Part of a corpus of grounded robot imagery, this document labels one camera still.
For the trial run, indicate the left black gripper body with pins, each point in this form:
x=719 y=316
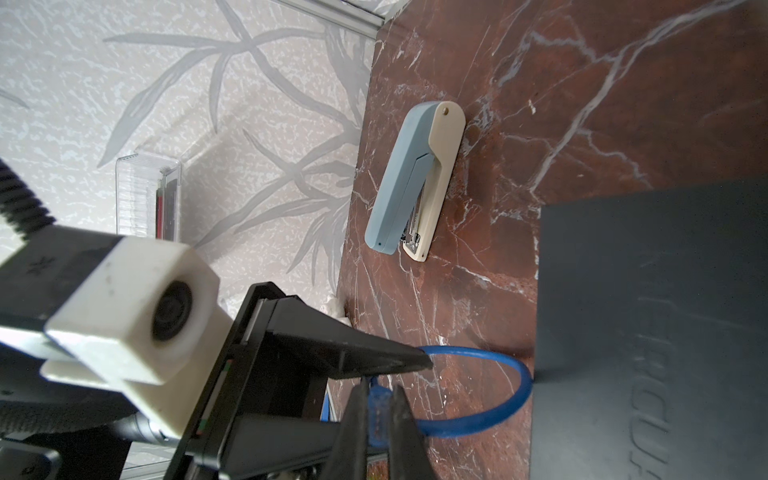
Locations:
x=253 y=375

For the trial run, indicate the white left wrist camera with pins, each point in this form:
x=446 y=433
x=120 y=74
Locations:
x=129 y=315

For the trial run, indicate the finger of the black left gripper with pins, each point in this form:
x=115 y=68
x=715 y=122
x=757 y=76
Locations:
x=260 y=445
x=336 y=350

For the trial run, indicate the grey phone slab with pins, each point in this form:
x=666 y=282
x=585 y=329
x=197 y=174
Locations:
x=416 y=179

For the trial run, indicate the aluminium frame post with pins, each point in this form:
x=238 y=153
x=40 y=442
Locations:
x=342 y=14

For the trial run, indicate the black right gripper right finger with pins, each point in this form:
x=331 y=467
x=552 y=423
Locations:
x=407 y=453

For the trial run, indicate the clear plastic wall bin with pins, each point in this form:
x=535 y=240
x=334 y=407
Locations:
x=148 y=196

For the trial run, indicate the dark grey network switch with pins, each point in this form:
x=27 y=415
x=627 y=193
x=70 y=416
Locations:
x=651 y=336

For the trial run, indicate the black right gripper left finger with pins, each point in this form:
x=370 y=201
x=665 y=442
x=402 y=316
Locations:
x=348 y=458

